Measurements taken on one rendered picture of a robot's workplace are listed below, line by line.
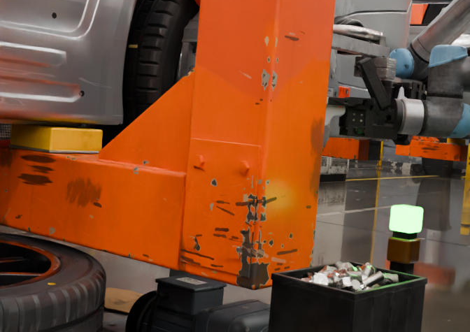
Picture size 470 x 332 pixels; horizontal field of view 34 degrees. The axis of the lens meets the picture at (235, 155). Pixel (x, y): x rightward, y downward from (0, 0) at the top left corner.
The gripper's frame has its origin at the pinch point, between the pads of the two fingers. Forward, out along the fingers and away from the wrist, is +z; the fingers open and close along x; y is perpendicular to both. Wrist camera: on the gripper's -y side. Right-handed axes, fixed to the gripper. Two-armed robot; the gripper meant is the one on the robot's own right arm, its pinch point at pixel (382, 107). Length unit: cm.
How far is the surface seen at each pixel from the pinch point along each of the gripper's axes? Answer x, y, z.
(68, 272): -10, -33, 87
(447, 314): -38, -82, -151
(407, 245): 36, -23, 58
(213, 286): -11, -40, 47
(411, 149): -241, -20, -542
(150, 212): -3, -22, 76
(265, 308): 1, -42, 45
